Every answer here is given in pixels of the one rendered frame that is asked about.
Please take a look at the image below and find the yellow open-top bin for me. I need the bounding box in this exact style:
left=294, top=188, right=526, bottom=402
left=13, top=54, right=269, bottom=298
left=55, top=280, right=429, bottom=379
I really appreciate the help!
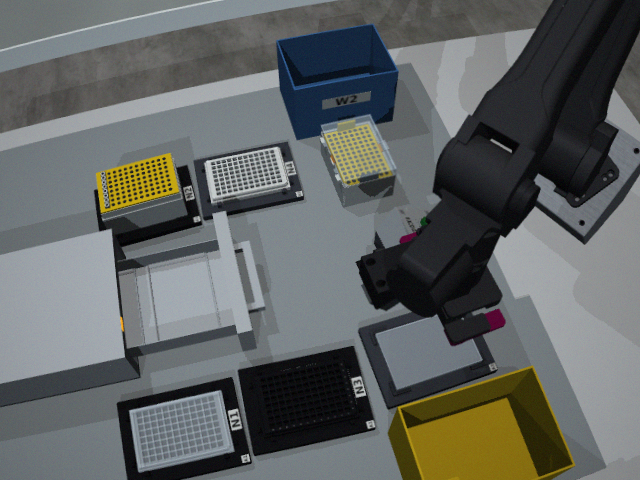
left=388, top=365, right=576, bottom=480

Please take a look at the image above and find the dark blue open-top bin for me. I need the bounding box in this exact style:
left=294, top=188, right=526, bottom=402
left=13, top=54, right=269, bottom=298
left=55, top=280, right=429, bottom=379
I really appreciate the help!
left=276, top=24, right=399, bottom=140

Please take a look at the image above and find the grey bench mat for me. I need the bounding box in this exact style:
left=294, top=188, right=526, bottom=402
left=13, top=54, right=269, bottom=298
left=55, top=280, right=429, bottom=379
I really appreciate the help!
left=0, top=63, right=607, bottom=480

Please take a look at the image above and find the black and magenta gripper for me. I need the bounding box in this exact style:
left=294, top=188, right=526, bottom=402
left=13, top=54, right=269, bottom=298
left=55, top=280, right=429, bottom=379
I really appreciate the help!
left=437, top=256, right=506, bottom=346

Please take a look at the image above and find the white multiwell plate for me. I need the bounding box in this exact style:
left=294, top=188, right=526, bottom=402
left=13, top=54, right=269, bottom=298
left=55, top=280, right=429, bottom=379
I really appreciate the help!
left=204, top=147, right=291, bottom=206

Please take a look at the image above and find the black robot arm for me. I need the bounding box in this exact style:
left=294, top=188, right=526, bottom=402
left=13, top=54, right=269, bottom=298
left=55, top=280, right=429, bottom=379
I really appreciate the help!
left=359, top=0, right=640, bottom=318

